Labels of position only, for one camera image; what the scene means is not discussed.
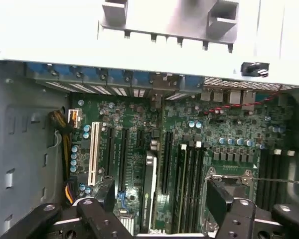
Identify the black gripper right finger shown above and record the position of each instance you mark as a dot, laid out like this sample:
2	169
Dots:
236	216

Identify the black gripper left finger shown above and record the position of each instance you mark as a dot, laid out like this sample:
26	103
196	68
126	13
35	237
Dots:
102	216

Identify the silver chipset heatsink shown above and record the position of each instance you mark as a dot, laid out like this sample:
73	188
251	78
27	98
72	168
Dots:
128	222

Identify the black RAM slot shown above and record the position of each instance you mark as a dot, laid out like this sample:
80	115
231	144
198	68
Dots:
285	174
195	186
277	179
270	179
201	179
190	186
263	179

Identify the CPU socket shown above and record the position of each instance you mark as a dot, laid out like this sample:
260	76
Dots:
226	170

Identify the long black expansion slot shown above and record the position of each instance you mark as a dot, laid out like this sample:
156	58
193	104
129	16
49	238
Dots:
124	159
168	161
111	149

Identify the black RAM stick with label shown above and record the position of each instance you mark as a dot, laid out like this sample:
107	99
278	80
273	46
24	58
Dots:
182	186

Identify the white expansion slot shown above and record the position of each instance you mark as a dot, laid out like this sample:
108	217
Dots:
94	154

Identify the short black expansion slot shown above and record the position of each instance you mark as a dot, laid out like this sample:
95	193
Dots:
140	138

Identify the green motherboard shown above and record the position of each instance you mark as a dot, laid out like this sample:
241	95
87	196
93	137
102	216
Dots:
129	119

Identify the white power connector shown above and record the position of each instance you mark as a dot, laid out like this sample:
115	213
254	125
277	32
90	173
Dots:
73	118

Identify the silver port block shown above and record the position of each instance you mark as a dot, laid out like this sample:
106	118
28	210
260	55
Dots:
218	95
249	97
206	95
235	97

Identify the perforated silver slot blank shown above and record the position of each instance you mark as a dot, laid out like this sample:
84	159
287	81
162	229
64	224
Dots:
104	90
122	92
59	87
83	89
182	95
140	93

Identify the black open PC case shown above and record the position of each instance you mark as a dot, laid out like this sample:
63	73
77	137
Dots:
264	84

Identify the blue card retention latch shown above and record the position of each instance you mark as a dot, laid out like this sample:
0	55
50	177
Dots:
40	69

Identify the grey parts rack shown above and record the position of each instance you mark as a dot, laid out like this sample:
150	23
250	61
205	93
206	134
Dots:
164	25

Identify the black intrusion switch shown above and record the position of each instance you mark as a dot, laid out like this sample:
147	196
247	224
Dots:
254	68

